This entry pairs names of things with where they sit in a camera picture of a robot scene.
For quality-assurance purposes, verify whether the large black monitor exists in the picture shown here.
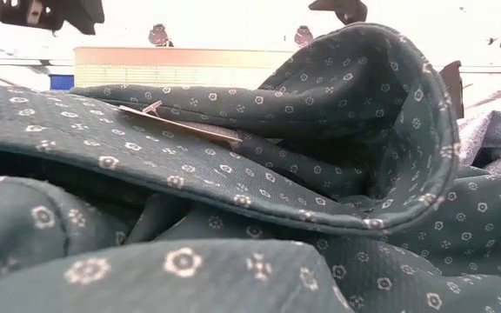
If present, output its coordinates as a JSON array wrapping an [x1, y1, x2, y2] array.
[[439, 60, 465, 121]]

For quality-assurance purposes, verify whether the blue box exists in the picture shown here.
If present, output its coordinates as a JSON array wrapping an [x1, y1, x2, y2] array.
[[49, 73, 75, 91]]

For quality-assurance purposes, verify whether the white patterned garment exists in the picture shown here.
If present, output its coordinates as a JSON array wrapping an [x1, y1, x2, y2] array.
[[457, 110, 501, 176]]

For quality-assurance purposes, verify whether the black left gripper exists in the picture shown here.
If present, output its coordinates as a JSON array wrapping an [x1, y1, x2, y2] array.
[[0, 0, 106, 37]]

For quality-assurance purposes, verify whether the green dotted shirt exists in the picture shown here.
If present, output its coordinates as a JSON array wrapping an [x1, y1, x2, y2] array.
[[0, 22, 501, 313]]

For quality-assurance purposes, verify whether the paper tag of green shirt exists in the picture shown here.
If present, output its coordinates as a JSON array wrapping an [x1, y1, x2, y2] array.
[[117, 100, 244, 144]]

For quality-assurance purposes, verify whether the white perforated plastic basket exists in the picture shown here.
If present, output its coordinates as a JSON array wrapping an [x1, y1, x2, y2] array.
[[73, 46, 297, 89]]

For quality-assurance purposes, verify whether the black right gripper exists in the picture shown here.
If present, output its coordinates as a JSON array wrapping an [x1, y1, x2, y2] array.
[[307, 0, 369, 26]]

